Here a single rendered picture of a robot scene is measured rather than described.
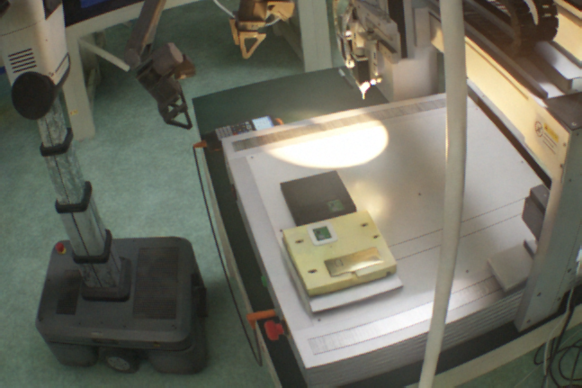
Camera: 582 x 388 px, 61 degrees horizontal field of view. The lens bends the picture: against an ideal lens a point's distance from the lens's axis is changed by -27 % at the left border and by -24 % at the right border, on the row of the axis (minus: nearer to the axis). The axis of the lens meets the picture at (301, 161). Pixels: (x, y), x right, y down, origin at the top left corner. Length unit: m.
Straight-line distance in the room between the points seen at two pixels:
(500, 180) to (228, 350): 1.17
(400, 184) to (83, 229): 0.99
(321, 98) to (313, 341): 0.97
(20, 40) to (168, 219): 1.47
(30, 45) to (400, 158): 0.97
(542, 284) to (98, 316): 1.43
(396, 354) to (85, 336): 1.21
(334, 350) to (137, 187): 2.07
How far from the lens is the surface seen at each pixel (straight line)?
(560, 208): 0.93
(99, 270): 1.95
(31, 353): 2.35
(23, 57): 1.53
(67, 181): 1.76
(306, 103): 1.80
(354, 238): 1.12
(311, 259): 1.09
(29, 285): 2.64
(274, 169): 1.37
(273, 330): 1.05
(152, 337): 1.87
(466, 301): 1.06
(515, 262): 1.10
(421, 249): 1.15
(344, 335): 1.01
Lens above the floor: 1.64
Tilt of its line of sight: 35 degrees down
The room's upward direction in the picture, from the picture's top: 6 degrees counter-clockwise
